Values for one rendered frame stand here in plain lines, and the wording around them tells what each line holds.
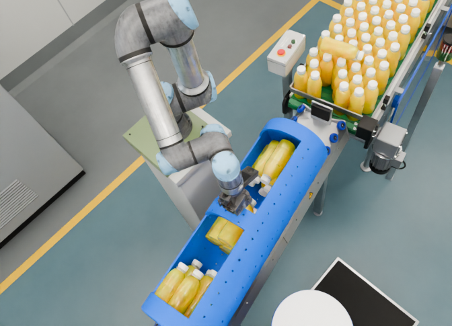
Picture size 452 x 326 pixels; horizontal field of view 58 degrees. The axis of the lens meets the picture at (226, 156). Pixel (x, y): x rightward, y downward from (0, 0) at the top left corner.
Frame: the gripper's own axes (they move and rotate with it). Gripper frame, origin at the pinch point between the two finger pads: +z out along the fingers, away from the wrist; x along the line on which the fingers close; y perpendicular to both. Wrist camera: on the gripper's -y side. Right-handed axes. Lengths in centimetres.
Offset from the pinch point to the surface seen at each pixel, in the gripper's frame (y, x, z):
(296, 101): -69, -16, 34
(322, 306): 13.2, 38.5, 19.6
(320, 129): -58, 2, 31
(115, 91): -68, -186, 124
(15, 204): 48, -160, 94
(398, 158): -73, 38, 53
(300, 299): 15.2, 30.9, 19.6
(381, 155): -69, 30, 50
